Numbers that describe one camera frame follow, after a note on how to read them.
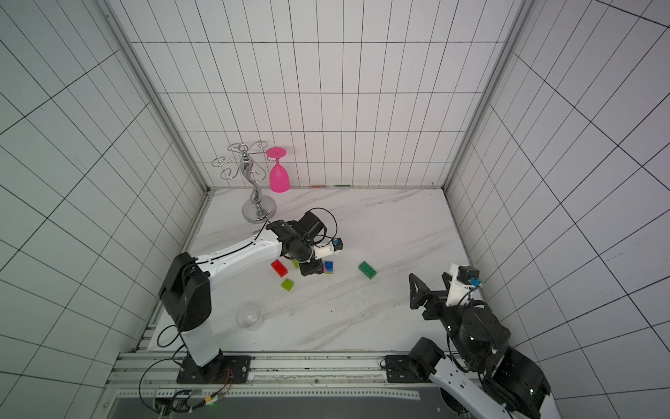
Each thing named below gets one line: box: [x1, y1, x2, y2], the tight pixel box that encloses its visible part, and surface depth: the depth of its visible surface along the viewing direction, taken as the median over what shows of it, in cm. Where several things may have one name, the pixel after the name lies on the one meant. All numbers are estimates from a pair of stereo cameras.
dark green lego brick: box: [357, 261, 377, 281], surface depth 94 cm
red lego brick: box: [270, 259, 288, 278], surface depth 94 cm
